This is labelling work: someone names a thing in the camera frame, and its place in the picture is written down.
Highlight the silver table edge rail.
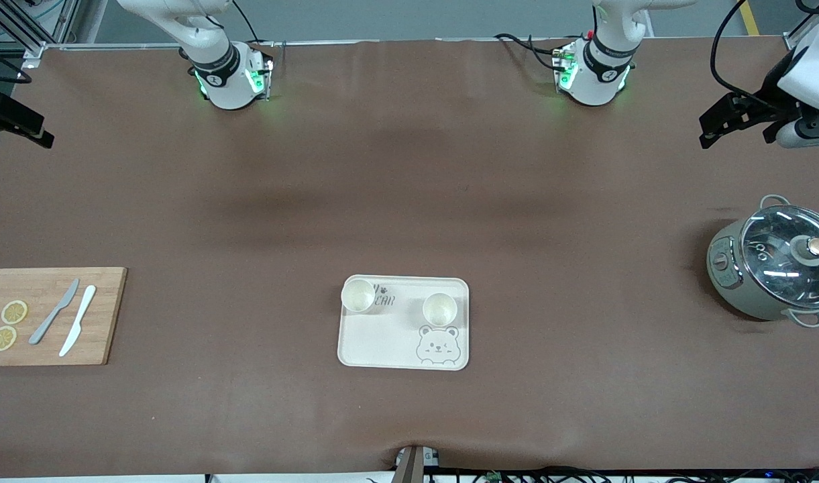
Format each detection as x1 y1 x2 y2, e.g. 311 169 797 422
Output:
44 38 598 52

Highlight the grey plastic knife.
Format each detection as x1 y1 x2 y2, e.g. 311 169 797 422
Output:
28 278 80 346

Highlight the grey-green cooking pot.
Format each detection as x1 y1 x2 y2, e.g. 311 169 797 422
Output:
706 194 819 329

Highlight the grey metal bracket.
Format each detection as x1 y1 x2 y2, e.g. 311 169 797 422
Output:
394 444 441 483

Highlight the wooden cutting board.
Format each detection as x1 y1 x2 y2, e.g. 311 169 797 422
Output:
0 267 128 367

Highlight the cream tray with bear print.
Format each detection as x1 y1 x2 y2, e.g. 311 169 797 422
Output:
337 274 471 372

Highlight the white plastic knife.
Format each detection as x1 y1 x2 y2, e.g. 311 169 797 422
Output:
58 284 97 358

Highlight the aluminium frame post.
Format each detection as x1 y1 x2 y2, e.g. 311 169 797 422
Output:
781 13 819 52
0 0 71 71

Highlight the brown table cover mat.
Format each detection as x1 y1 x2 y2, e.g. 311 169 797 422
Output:
0 39 819 478

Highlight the black base cable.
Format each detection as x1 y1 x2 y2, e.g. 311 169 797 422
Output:
208 0 262 45
495 32 584 71

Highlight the white plastic cup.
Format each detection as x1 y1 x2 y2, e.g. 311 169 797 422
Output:
341 278 376 315
422 292 459 327

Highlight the glass pot lid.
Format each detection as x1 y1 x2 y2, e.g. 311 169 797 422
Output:
740 205 819 311

